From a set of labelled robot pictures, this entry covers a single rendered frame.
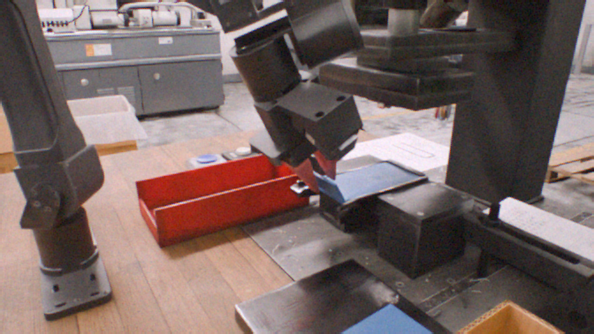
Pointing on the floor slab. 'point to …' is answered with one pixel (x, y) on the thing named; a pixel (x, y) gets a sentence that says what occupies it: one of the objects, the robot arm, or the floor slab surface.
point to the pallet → (572, 167)
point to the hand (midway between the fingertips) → (321, 180)
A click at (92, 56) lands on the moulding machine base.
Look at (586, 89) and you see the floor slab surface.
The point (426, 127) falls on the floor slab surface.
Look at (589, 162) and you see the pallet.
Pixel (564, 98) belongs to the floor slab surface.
